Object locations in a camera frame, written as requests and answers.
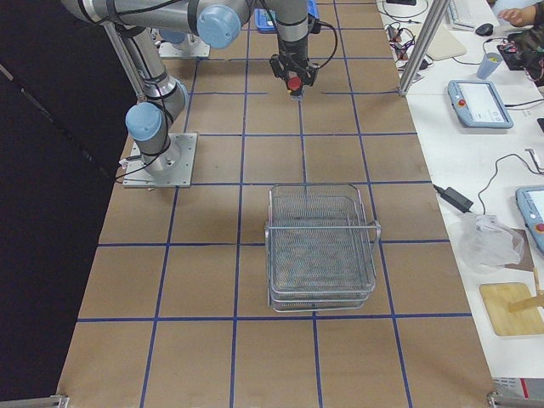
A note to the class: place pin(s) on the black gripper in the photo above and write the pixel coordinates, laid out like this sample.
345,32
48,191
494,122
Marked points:
295,48

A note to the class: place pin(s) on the red emergency stop button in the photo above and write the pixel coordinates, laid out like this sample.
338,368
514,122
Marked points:
294,86

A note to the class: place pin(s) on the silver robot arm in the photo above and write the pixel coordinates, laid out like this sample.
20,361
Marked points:
163,97
180,40

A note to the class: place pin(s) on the person hand on mouse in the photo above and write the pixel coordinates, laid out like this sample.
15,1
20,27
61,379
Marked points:
517,17

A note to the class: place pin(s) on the blue plastic tray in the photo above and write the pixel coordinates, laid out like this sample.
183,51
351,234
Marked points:
264,24

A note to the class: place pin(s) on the beige pad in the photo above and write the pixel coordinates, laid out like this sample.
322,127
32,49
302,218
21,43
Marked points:
444,45

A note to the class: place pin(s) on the white keyboard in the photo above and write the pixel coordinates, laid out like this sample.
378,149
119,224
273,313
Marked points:
460,16

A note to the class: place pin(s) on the upper blue teach pendant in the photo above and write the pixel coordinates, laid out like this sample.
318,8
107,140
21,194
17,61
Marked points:
477,104

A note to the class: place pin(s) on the blue teach pendant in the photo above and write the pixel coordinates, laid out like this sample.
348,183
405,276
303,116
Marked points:
530,204
477,104

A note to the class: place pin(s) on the black computer mouse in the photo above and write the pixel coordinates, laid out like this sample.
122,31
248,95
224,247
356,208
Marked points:
484,30

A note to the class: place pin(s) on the lavender plastic cup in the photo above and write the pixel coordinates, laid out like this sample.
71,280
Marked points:
488,65

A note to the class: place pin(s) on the black power adapter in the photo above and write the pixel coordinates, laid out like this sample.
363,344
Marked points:
456,199

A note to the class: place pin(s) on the clear plastic bag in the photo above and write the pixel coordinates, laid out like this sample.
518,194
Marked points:
486,241

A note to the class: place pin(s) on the lower blue teach pendant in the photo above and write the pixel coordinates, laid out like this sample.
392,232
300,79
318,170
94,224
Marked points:
530,204

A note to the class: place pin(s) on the wooden board with stand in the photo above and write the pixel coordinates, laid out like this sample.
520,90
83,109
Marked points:
512,309

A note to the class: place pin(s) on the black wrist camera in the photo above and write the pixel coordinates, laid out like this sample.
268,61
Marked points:
314,26

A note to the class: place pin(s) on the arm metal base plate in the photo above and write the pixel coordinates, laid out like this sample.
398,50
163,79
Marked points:
169,52
173,168

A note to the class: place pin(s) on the aluminium frame post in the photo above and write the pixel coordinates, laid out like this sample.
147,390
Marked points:
430,26

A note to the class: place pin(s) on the silver wire mesh shelf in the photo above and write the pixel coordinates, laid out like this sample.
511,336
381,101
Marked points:
319,248

